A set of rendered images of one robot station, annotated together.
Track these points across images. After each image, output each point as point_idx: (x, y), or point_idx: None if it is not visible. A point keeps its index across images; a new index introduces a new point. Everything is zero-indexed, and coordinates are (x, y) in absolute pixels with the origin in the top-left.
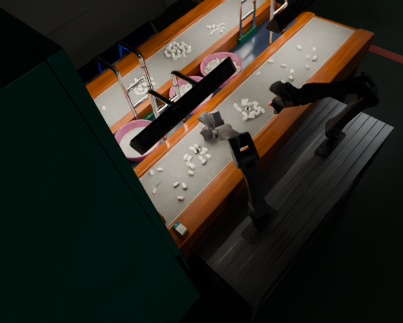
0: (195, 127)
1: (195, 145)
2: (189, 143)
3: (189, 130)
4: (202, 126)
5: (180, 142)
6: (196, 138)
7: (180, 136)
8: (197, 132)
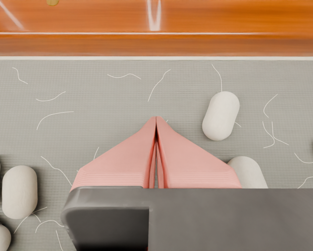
0: (171, 56)
1: (3, 187)
2: (33, 118)
3: (110, 43)
4: (209, 90)
5: (8, 68)
6: (95, 132)
7: (13, 27)
8: (140, 99)
